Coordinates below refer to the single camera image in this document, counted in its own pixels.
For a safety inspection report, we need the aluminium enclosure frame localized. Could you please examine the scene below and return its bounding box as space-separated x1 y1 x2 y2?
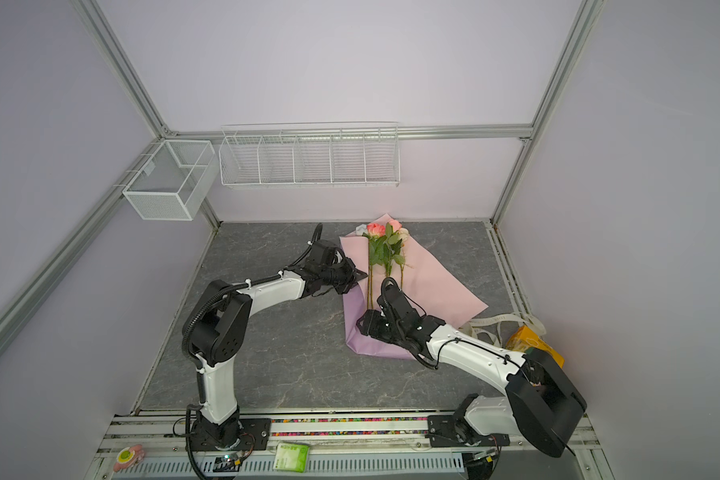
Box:
0 0 607 415

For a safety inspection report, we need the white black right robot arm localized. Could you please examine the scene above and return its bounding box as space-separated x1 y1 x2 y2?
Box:
356 278 587 458

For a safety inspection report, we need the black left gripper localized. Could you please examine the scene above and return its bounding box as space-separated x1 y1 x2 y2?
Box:
321 257 369 295

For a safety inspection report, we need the yellow snack bag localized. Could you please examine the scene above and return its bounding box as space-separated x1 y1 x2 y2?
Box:
505 325 565 368

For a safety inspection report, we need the white vented cable duct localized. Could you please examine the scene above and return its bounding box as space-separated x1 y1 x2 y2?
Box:
110 451 466 480

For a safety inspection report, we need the white wire shelf basket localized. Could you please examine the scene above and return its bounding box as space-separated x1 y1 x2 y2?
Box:
219 122 401 187

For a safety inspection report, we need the green small packet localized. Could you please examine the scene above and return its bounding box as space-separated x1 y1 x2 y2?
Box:
273 442 310 473

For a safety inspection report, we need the cream fake rose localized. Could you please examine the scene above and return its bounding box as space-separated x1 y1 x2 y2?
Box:
394 227 410 288

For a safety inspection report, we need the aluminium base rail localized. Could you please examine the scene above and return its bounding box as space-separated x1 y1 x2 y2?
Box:
95 409 601 457

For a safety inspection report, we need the pink green round toy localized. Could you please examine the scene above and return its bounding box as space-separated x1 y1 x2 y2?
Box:
113 444 146 473

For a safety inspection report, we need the pink purple wrapping paper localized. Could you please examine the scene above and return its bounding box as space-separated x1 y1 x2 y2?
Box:
340 214 487 360

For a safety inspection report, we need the white mesh box basket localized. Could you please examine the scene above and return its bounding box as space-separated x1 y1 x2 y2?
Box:
124 140 220 221

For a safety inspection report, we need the cream printed ribbon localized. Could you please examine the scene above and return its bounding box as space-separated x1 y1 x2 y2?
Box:
459 314 547 347

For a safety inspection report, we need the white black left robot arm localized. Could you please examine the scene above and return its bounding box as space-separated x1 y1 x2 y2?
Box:
181 224 367 452

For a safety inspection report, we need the red pink fake rose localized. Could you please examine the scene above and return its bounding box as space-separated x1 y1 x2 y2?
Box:
365 222 387 310

